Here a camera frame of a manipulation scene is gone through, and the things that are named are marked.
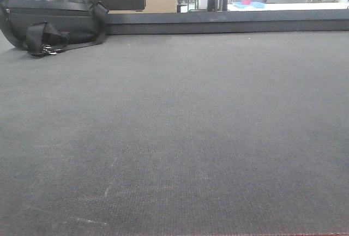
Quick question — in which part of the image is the black fabric shoulder bag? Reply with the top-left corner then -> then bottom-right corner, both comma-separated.
1,0 -> 109,57

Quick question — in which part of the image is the dark raised conveyor edge rail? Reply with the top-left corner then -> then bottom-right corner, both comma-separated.
106,9 -> 348,35

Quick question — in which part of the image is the shallow blue tray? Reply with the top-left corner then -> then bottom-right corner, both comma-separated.
233,2 -> 265,9

